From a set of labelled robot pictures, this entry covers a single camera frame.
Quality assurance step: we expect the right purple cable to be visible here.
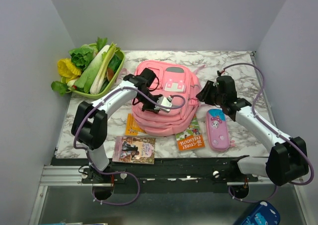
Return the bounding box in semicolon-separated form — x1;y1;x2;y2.
218;63;313;203

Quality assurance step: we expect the black mounting base rail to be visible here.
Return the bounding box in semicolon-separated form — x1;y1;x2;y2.
51;157;264;195

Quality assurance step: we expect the aluminium frame rail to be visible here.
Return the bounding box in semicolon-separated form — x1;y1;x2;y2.
40;166;82;186

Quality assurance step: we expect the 78-storey treehouse book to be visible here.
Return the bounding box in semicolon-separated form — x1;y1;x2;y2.
175;115;205;151

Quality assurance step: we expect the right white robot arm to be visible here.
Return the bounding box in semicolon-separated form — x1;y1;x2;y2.
196;75;310;186

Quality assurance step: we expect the yellow flower toy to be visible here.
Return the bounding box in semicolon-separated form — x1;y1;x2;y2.
57;58;82;78

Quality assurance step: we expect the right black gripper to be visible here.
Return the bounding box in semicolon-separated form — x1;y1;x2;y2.
195;80;225;106

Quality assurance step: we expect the green vegetable tray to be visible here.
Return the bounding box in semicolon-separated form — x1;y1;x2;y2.
69;49;125;99

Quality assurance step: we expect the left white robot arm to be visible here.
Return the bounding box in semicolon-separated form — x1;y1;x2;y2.
71;68;162;183

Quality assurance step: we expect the pink school backpack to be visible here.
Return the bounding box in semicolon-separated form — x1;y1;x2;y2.
123;60;201;137

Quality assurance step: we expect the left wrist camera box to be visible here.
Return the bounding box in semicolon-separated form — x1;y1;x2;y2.
156;96;172;113

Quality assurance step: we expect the purple cable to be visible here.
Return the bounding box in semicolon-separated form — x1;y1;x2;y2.
218;63;313;203
73;85;186;206

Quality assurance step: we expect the pink illustrated storybook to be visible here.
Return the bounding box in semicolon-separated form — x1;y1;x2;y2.
112;137;156;164

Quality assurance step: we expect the green lettuce toy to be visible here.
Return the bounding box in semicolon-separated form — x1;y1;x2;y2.
69;37;108;71

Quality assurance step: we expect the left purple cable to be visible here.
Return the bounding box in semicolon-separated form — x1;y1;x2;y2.
73;85;186;206

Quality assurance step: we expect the blue shark pencil case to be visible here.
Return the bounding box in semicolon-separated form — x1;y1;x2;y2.
234;201;281;225

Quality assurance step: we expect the orange paperback book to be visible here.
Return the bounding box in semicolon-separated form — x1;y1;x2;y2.
125;113;147;136

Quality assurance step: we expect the white napa cabbage toy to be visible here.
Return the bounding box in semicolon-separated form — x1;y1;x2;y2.
73;43;123;95

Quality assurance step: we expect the pink cartoon pencil case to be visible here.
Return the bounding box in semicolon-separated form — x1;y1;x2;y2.
206;109;235;151

